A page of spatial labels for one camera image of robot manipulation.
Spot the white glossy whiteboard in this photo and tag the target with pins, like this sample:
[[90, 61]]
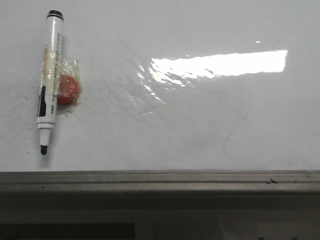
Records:
[[166, 85]]

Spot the grey aluminium whiteboard frame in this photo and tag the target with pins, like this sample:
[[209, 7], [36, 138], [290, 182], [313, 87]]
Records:
[[222, 183]]

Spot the white black whiteboard marker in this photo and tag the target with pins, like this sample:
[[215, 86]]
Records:
[[47, 104]]

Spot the clear yellowed adhesive tape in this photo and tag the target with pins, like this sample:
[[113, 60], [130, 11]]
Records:
[[70, 67]]

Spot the orange round magnet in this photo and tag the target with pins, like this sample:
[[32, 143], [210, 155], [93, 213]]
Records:
[[68, 88]]

